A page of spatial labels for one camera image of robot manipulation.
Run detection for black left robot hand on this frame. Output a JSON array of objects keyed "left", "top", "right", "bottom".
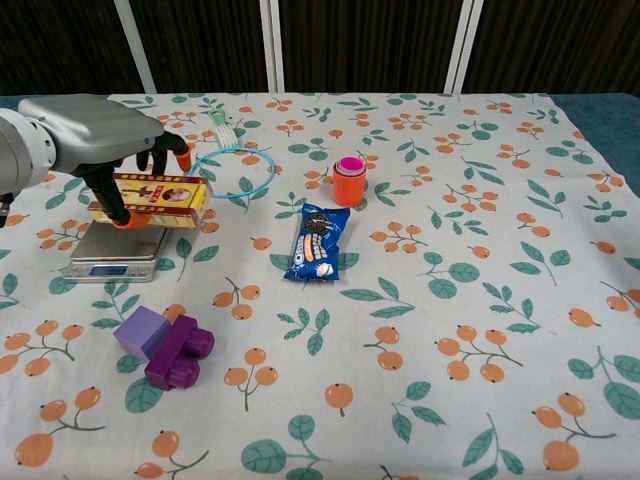
[{"left": 17, "top": 94, "right": 194, "bottom": 231}]

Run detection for yellow red printed box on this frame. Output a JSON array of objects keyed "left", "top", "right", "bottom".
[{"left": 87, "top": 171, "right": 214, "bottom": 232}]

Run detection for silver digital kitchen scale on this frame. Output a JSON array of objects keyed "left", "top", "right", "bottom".
[{"left": 62, "top": 219, "right": 171, "bottom": 284}]

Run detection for green white brush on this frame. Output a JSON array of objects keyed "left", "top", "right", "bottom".
[{"left": 209, "top": 110, "right": 239, "bottom": 148}]

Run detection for light purple cube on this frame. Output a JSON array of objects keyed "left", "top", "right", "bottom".
[{"left": 113, "top": 305, "right": 172, "bottom": 364}]

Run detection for dark purple building block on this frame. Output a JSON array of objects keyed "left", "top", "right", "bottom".
[{"left": 144, "top": 314, "right": 216, "bottom": 391}]

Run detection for blue Oreo cookie packet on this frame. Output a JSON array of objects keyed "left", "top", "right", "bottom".
[{"left": 283, "top": 202, "right": 351, "bottom": 284}]

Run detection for orange pink stacked cups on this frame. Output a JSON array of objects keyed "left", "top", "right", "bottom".
[{"left": 332, "top": 155, "right": 368, "bottom": 209}]

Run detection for floral white tablecloth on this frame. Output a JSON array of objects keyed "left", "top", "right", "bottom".
[{"left": 0, "top": 92, "right": 640, "bottom": 480}]

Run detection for white screen frame post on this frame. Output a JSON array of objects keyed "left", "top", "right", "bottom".
[
  {"left": 112, "top": 0, "right": 157, "bottom": 95},
  {"left": 258, "top": 0, "right": 287, "bottom": 94},
  {"left": 443, "top": 0, "right": 485, "bottom": 94}
]

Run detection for light blue plastic ring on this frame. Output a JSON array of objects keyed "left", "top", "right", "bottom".
[{"left": 193, "top": 146, "right": 278, "bottom": 201}]

